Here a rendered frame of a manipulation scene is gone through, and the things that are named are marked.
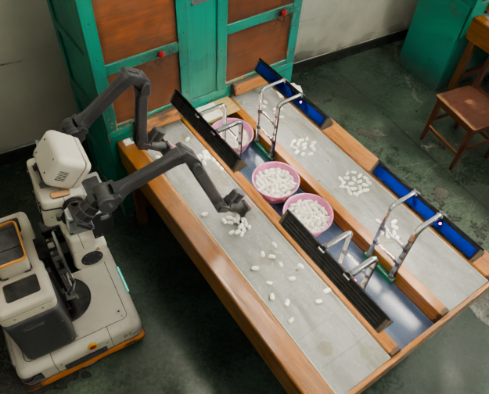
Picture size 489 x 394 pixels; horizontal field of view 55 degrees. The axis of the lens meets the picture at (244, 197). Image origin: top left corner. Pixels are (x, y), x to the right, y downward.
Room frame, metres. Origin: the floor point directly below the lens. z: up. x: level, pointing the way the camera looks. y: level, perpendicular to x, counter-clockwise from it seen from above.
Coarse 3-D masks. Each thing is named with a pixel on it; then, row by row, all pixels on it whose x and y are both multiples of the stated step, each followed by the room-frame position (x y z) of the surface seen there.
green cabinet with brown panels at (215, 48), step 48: (48, 0) 2.34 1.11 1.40; (96, 0) 2.01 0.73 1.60; (144, 0) 2.15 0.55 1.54; (240, 0) 2.51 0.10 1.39; (288, 0) 2.72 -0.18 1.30; (96, 48) 1.97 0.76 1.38; (144, 48) 2.13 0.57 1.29; (192, 48) 2.31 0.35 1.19; (240, 48) 2.52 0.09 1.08; (288, 48) 2.74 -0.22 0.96; (96, 96) 1.97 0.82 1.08; (192, 96) 2.30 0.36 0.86
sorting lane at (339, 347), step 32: (192, 192) 1.64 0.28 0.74; (224, 192) 1.66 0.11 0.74; (224, 224) 1.44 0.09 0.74; (256, 224) 1.46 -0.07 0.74; (256, 256) 1.26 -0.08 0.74; (288, 256) 1.28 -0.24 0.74; (256, 288) 1.09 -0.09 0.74; (288, 288) 1.10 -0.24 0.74; (320, 288) 1.11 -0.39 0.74; (288, 320) 0.94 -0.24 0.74; (320, 320) 0.95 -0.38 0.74; (352, 320) 0.96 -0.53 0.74; (320, 352) 0.80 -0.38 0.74; (352, 352) 0.81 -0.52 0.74; (384, 352) 0.82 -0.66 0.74; (352, 384) 0.68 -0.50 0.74
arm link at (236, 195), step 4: (236, 188) 1.51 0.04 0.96; (232, 192) 1.48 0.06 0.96; (236, 192) 1.47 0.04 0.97; (240, 192) 1.49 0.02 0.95; (244, 192) 1.51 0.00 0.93; (228, 196) 1.47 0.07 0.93; (232, 196) 1.46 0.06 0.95; (236, 196) 1.47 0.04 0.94; (240, 196) 1.47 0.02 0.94; (224, 200) 1.47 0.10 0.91; (228, 200) 1.45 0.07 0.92; (232, 200) 1.46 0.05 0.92; (236, 200) 1.46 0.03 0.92; (240, 200) 1.47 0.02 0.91; (228, 204) 1.44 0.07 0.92; (220, 208) 1.40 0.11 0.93; (224, 208) 1.41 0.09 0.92; (228, 208) 1.42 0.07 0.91; (224, 212) 1.41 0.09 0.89
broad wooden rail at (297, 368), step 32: (128, 160) 1.84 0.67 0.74; (160, 192) 1.60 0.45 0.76; (192, 224) 1.41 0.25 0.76; (192, 256) 1.29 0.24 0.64; (224, 256) 1.23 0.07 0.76; (224, 288) 1.07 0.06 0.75; (256, 320) 0.92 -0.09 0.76; (288, 352) 0.78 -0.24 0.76; (288, 384) 0.68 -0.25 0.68; (320, 384) 0.66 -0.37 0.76
